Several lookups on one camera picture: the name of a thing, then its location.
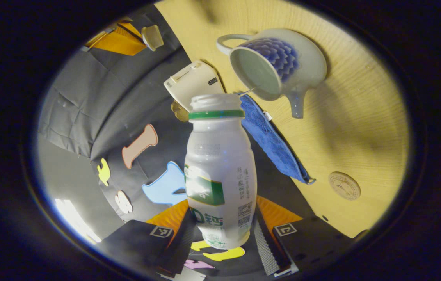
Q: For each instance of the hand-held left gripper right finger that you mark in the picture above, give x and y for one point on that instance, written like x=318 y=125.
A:
x=267 y=249

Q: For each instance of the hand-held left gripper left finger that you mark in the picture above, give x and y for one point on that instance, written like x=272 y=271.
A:
x=179 y=249

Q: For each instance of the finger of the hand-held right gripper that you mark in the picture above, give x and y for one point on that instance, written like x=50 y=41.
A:
x=121 y=43

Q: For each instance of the white green-label water bottle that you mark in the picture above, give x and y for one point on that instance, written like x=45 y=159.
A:
x=220 y=164

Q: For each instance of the round wooden coaster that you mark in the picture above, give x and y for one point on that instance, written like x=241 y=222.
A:
x=344 y=186

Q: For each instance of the white blue-patterned teacup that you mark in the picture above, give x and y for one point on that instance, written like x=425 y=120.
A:
x=306 y=66

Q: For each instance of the black backdrop cloth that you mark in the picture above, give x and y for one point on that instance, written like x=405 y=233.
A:
x=88 y=101

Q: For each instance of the white toaster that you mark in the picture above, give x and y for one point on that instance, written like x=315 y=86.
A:
x=193 y=84

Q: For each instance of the brown toast slice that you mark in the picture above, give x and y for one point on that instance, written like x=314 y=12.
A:
x=180 y=112

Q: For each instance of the blue towel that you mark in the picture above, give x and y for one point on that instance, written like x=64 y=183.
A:
x=271 y=140

